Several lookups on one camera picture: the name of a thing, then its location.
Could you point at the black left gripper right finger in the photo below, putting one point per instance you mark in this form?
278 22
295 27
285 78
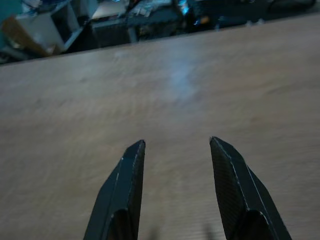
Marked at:
240 195

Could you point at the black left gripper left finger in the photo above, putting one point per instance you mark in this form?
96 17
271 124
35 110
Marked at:
120 195

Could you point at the white shelf unit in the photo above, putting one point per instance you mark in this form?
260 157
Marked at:
50 27

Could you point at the large brown cardboard box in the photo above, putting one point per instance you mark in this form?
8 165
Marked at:
22 37

